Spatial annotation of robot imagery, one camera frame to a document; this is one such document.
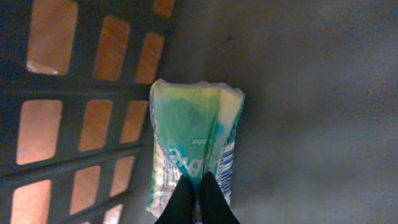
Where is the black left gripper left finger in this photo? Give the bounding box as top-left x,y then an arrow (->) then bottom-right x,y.
155,175 -> 195,224

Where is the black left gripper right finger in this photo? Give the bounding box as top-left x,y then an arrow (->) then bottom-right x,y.
200,172 -> 239,224

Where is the green tissue pack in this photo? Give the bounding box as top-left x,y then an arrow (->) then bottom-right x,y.
146,79 -> 245,218

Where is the dark grey plastic basket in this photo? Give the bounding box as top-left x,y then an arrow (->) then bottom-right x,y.
1,0 -> 397,223

